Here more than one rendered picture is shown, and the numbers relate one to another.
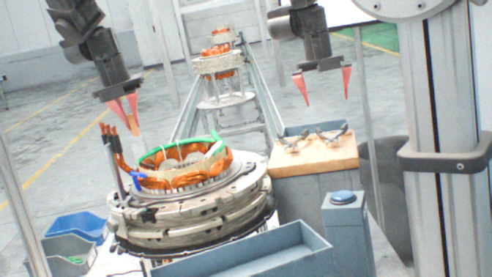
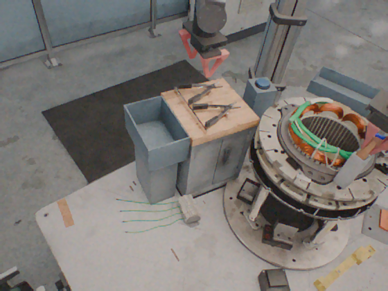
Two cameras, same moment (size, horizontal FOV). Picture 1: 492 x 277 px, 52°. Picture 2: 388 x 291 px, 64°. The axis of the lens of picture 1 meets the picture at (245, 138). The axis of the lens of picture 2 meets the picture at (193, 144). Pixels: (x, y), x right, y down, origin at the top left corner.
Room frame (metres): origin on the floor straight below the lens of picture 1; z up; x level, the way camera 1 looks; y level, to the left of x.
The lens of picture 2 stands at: (1.56, 0.28, 1.61)
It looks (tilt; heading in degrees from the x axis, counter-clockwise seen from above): 48 degrees down; 224
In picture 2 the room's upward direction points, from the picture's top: 8 degrees clockwise
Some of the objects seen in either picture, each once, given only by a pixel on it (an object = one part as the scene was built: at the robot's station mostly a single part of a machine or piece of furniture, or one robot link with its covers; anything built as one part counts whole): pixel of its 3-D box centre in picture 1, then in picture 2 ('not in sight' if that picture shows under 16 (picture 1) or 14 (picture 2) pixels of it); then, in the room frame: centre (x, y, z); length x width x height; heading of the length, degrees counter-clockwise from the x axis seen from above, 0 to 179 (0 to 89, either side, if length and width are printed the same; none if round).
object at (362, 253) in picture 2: not in sight; (347, 265); (0.96, 0.35, 0.80); 0.22 x 0.04 x 0.03; 172
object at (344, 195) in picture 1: (342, 196); (262, 82); (0.84, -0.15, 1.04); 0.04 x 0.04 x 0.01
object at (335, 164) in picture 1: (313, 152); (208, 109); (1.08, -0.14, 1.05); 0.20 x 0.19 x 0.02; 168
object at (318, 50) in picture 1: (318, 49); (205, 23); (1.08, -0.19, 1.28); 0.10 x 0.07 x 0.07; 79
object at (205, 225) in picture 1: (196, 226); not in sight; (0.81, 0.11, 1.06); 0.09 x 0.04 x 0.01; 84
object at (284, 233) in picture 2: not in sight; (285, 231); (1.05, 0.19, 0.85); 0.06 x 0.04 x 0.05; 126
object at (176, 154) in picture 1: (167, 158); not in sight; (1.01, 0.17, 1.12); 0.05 x 0.04 x 0.04; 84
